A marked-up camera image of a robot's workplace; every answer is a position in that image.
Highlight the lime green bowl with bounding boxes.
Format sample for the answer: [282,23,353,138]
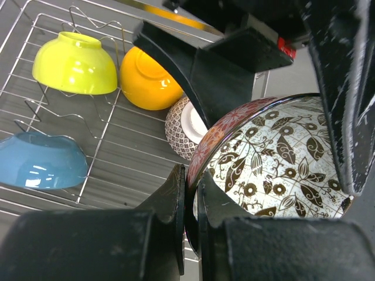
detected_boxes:
[32,31,118,95]

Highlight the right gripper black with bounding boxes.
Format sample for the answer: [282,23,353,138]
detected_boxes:
[132,1,309,128]

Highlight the orange yellow bowl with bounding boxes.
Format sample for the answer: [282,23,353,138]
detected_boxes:
[120,46,183,111]

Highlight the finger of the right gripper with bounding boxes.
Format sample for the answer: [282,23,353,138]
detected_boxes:
[301,1,374,196]

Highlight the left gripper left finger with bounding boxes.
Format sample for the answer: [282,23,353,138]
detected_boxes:
[1,165,185,280]

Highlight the blue bowl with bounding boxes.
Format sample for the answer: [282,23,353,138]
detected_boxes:
[1,132,88,190]

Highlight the metal wire dish rack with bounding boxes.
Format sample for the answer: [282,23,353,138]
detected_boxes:
[0,0,270,281]

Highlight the patterned beige upturned bowl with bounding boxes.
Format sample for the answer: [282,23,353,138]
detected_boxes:
[165,97,208,160]

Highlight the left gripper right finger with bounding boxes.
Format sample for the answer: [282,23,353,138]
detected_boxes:
[197,172,374,280]

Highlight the black white patterned bowl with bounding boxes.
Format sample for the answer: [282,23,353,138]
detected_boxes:
[185,93,354,249]

